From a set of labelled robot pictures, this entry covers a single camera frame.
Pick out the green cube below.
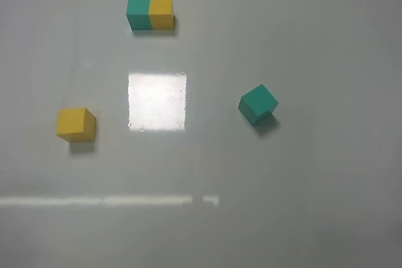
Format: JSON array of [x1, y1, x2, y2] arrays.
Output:
[[238, 84, 279, 126]]

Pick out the yellow cube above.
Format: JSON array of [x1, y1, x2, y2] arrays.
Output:
[[56, 107, 96, 143]]

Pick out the yellow template block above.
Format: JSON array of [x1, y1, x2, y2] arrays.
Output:
[[148, 0, 175, 30]]

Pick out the green template block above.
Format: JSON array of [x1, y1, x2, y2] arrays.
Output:
[[126, 0, 152, 31]]

